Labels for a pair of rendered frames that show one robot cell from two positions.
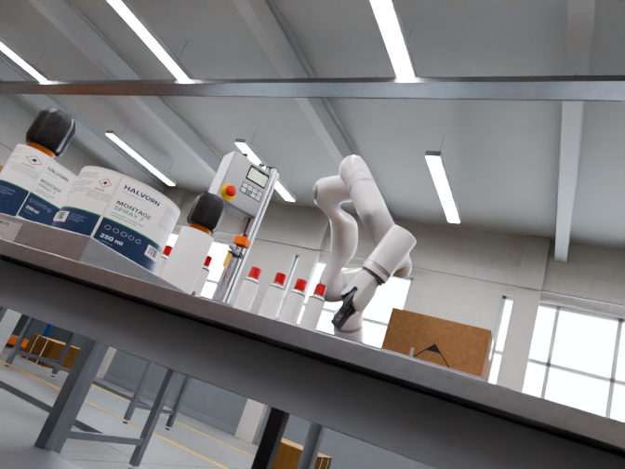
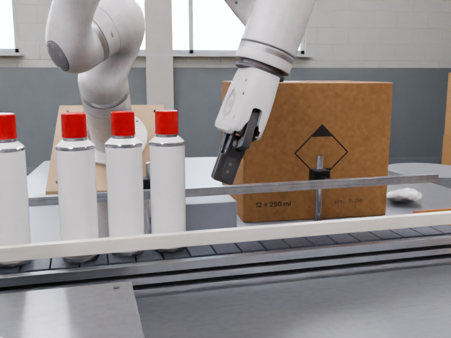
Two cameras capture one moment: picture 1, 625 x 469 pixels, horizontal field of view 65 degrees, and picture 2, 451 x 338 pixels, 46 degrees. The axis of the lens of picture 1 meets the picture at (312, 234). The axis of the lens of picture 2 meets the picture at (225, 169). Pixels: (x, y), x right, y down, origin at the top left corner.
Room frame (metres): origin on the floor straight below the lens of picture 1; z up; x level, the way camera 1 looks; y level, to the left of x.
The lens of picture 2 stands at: (0.76, 0.33, 1.14)
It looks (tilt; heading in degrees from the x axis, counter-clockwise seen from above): 10 degrees down; 321
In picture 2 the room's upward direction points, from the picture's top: straight up
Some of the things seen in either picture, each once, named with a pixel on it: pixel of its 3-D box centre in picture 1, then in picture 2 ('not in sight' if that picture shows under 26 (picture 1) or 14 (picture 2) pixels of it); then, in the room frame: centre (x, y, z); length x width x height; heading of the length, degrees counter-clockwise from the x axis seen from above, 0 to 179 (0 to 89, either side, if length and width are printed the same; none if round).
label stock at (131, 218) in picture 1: (115, 225); not in sight; (0.94, 0.36, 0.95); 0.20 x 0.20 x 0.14
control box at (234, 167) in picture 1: (239, 187); not in sight; (1.66, 0.30, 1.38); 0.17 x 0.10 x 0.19; 121
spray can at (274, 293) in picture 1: (270, 305); (77, 186); (1.45, 0.05, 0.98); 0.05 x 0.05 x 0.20
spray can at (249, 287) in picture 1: (245, 299); (7, 189); (1.49, 0.13, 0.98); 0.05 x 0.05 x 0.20
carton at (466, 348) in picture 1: (434, 368); (298, 144); (1.55, -0.50, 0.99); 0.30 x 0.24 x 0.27; 62
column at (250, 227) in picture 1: (240, 251); not in sight; (1.69, 0.22, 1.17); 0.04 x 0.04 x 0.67; 66
